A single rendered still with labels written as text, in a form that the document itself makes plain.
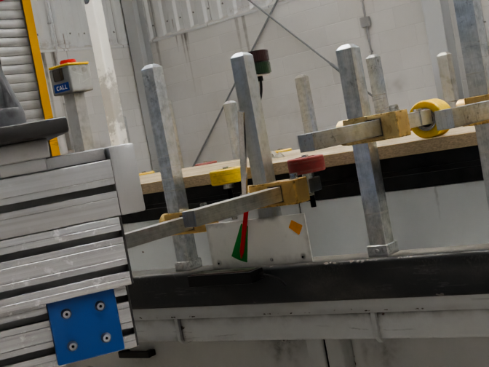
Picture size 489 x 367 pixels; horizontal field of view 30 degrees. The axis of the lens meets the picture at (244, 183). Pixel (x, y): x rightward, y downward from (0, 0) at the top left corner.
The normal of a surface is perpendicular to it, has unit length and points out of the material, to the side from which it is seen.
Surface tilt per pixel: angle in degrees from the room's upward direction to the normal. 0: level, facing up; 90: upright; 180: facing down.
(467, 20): 90
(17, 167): 90
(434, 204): 90
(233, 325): 90
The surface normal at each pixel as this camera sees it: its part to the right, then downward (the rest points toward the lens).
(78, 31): 0.75, -0.11
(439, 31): -0.64, 0.16
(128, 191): 0.33, -0.01
